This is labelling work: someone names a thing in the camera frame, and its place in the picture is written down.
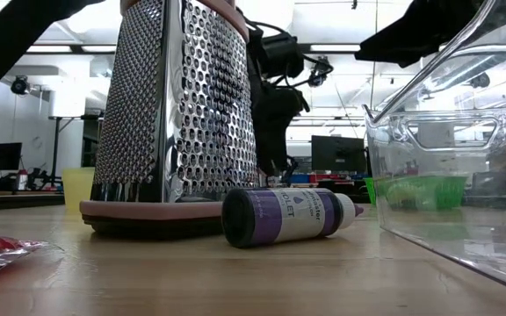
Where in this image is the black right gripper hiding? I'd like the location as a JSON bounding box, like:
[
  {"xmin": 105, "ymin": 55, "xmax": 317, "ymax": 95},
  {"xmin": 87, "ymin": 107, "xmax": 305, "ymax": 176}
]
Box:
[{"xmin": 250, "ymin": 19, "xmax": 311, "ymax": 177}]

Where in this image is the violet food colouring bottle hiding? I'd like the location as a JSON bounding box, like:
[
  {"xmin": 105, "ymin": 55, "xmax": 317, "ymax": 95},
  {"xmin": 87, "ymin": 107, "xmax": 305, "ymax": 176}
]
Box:
[{"xmin": 220, "ymin": 187, "xmax": 365, "ymax": 249}]

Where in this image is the clear plastic container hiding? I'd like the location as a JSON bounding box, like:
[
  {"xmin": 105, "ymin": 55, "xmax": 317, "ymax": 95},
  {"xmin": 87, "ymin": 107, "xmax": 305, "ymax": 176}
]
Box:
[{"xmin": 362, "ymin": 0, "xmax": 506, "ymax": 299}]

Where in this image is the pink and grey toaster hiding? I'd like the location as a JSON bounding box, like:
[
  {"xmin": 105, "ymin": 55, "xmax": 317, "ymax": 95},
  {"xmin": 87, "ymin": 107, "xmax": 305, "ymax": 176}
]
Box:
[{"xmin": 79, "ymin": 0, "xmax": 258, "ymax": 241}]

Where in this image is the yellow translucent plastic bin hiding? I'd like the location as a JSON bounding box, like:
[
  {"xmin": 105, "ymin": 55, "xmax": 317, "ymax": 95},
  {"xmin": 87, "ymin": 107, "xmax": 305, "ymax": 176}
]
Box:
[{"xmin": 61, "ymin": 166, "xmax": 97, "ymax": 214}]

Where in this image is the black computer monitor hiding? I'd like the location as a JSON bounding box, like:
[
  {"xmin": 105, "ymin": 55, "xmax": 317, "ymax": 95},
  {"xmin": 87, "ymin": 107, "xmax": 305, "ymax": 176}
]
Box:
[
  {"xmin": 310, "ymin": 134, "xmax": 367, "ymax": 175},
  {"xmin": 0, "ymin": 141, "xmax": 24, "ymax": 172}
]

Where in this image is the ceiling light panel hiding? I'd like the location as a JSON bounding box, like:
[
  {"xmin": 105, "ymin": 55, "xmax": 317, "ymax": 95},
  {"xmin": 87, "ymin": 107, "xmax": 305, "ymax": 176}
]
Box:
[
  {"xmin": 25, "ymin": 45, "xmax": 74, "ymax": 54},
  {"xmin": 80, "ymin": 45, "xmax": 118, "ymax": 54},
  {"xmin": 309, "ymin": 43, "xmax": 362, "ymax": 53}
]

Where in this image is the green plastic basket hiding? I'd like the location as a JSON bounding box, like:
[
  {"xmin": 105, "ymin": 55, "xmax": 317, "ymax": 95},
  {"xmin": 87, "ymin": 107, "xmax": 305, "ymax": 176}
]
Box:
[{"xmin": 364, "ymin": 174, "xmax": 469, "ymax": 212}]

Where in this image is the black ceiling dome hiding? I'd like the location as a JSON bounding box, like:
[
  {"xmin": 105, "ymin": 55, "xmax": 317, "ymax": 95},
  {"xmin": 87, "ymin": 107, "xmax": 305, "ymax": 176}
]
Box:
[{"xmin": 470, "ymin": 72, "xmax": 491, "ymax": 89}]

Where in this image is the white bottle red label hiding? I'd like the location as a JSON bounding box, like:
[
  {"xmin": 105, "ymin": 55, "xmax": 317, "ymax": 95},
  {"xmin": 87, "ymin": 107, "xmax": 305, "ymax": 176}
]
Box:
[{"xmin": 15, "ymin": 169, "xmax": 29, "ymax": 192}]

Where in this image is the dark background workbench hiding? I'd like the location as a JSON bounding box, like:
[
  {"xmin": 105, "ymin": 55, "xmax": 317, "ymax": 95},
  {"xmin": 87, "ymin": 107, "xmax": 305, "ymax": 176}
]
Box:
[{"xmin": 0, "ymin": 189, "xmax": 66, "ymax": 212}]

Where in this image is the black ceiling-hung camera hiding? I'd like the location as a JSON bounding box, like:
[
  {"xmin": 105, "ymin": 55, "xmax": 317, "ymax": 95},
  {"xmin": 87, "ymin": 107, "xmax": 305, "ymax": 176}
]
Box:
[{"xmin": 307, "ymin": 55, "xmax": 334, "ymax": 88}]

